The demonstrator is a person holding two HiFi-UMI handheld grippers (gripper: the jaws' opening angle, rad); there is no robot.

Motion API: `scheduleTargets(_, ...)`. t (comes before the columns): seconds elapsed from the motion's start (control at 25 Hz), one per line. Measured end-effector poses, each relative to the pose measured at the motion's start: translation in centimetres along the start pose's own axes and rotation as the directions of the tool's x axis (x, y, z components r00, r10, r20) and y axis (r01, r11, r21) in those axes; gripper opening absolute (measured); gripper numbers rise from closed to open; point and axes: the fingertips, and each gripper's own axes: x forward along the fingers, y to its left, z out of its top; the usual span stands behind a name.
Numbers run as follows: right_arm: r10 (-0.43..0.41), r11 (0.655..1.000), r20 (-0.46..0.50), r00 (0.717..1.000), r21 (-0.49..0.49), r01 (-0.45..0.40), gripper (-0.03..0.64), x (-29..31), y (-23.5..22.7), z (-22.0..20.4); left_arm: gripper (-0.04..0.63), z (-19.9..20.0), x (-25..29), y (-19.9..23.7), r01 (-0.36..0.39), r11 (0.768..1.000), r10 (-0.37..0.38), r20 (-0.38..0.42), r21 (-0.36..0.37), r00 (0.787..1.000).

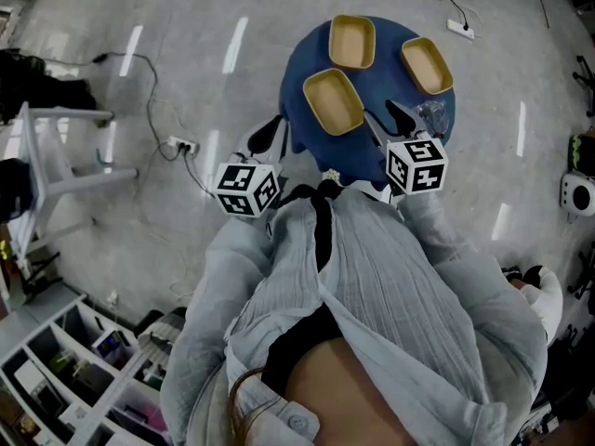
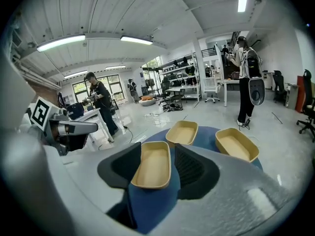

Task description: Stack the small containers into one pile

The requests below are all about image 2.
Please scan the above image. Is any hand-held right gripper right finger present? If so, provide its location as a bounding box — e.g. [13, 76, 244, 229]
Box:
[137, 143, 297, 236]

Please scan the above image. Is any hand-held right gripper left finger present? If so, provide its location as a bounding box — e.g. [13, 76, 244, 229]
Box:
[2, 141, 143, 232]

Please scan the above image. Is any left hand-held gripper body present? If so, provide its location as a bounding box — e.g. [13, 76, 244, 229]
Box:
[24, 96, 89, 157]

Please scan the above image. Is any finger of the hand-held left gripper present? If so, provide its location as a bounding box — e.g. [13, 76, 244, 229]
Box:
[58, 120, 99, 135]

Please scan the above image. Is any small tan container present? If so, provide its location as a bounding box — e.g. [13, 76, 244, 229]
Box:
[215, 127, 260, 163]
[130, 141, 172, 190]
[165, 120, 199, 149]

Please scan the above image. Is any white folding table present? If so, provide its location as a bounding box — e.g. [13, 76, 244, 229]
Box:
[73, 108, 116, 144]

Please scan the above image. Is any dark blue bag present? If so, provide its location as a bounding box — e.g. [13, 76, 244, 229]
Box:
[65, 102, 86, 120]

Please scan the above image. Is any white beanbag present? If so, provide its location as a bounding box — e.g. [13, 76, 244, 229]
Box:
[138, 97, 157, 107]

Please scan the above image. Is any blue round table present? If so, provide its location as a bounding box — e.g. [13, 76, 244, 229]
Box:
[127, 125, 263, 235]

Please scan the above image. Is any black office chair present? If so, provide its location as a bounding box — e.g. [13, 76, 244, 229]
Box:
[296, 69, 315, 143]
[157, 80, 171, 106]
[272, 70, 288, 104]

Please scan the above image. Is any grey pod backpack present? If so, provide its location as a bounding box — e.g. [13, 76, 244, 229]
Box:
[248, 76, 266, 107]

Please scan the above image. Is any white office chair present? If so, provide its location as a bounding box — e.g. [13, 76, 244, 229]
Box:
[203, 77, 222, 104]

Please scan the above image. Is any white desk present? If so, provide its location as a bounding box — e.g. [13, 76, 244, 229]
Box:
[222, 78, 241, 108]

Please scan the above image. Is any white shelving unit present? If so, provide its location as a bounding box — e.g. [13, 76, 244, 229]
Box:
[160, 53, 202, 102]

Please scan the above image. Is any grey cabinet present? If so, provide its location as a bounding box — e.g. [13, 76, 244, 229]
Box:
[284, 83, 299, 111]

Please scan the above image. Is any red panel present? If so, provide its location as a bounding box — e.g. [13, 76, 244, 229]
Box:
[295, 75, 307, 114]

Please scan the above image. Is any pile of black cables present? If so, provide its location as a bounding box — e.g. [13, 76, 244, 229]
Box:
[161, 103, 184, 113]

